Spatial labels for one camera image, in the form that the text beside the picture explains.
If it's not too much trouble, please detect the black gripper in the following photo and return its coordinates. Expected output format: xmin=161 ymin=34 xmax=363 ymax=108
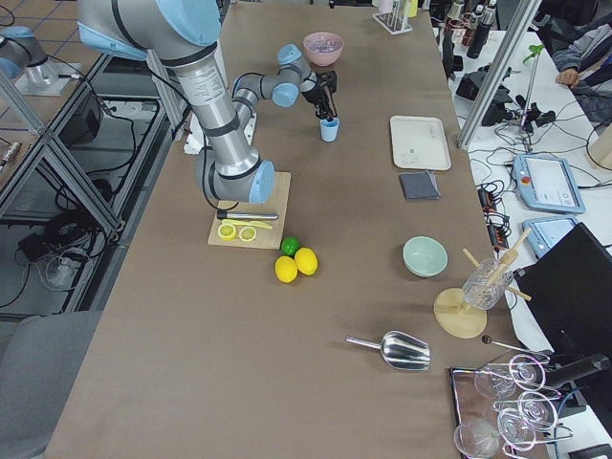
xmin=299 ymin=71 xmax=338 ymax=120

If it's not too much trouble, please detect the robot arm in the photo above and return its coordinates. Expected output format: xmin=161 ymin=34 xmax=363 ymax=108
xmin=77 ymin=0 xmax=337 ymax=204

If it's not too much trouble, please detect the blue plastic cup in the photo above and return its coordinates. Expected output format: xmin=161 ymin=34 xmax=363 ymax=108
xmin=319 ymin=118 xmax=340 ymax=142

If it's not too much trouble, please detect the pink bowl of ice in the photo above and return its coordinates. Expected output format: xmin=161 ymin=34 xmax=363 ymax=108
xmin=303 ymin=32 xmax=344 ymax=67

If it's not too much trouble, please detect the white cup rack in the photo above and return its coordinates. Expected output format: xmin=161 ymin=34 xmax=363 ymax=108
xmin=373 ymin=0 xmax=418 ymax=35

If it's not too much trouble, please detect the steel ice scoop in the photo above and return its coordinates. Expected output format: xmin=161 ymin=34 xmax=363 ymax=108
xmin=345 ymin=331 xmax=431 ymax=371

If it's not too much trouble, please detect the cream rabbit tray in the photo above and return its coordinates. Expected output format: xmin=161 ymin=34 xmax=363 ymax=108
xmin=390 ymin=116 xmax=451 ymax=171

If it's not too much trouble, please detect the grey folded cloth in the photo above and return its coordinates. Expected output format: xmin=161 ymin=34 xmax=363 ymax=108
xmin=399 ymin=170 xmax=441 ymax=200

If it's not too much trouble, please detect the green lime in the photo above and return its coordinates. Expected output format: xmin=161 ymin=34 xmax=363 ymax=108
xmin=280 ymin=236 xmax=301 ymax=257

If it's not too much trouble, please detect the wooden cutting board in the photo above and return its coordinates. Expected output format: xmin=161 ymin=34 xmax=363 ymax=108
xmin=208 ymin=172 xmax=292 ymax=250

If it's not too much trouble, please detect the lemon half slice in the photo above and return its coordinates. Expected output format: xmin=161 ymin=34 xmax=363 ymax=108
xmin=217 ymin=223 xmax=237 ymax=241
xmin=238 ymin=226 xmax=257 ymax=243

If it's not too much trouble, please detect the steel muddler bar tool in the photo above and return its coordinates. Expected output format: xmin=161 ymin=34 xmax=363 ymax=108
xmin=216 ymin=211 xmax=279 ymax=221

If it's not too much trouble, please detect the yellow plastic knife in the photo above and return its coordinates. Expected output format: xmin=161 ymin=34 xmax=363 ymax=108
xmin=221 ymin=219 xmax=273 ymax=230

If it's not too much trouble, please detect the yellow lemon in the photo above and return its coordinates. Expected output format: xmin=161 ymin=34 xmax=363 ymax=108
xmin=294 ymin=247 xmax=318 ymax=275
xmin=274 ymin=255 xmax=297 ymax=283

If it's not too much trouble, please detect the green ceramic bowl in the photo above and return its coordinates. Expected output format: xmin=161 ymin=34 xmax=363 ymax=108
xmin=403 ymin=236 xmax=448 ymax=277

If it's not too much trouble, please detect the blue teach pendant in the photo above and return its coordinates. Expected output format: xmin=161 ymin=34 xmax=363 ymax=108
xmin=513 ymin=154 xmax=586 ymax=214
xmin=521 ymin=215 xmax=579 ymax=258

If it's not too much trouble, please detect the crystal glass on stand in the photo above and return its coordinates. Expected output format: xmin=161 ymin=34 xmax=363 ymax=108
xmin=462 ymin=258 xmax=513 ymax=311

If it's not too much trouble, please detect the wooden glass stand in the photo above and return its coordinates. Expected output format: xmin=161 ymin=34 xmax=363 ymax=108
xmin=434 ymin=229 xmax=532 ymax=339

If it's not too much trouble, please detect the black monitor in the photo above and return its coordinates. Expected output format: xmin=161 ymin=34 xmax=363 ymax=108
xmin=515 ymin=223 xmax=611 ymax=356

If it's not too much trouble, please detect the wine glass rack tray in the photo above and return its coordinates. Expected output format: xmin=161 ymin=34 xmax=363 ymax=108
xmin=449 ymin=354 xmax=573 ymax=458

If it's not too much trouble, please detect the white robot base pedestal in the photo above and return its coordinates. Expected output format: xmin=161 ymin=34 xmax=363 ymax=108
xmin=184 ymin=113 xmax=257 ymax=155

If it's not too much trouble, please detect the aluminium frame post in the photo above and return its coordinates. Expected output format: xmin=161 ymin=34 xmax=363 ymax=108
xmin=457 ymin=0 xmax=541 ymax=151

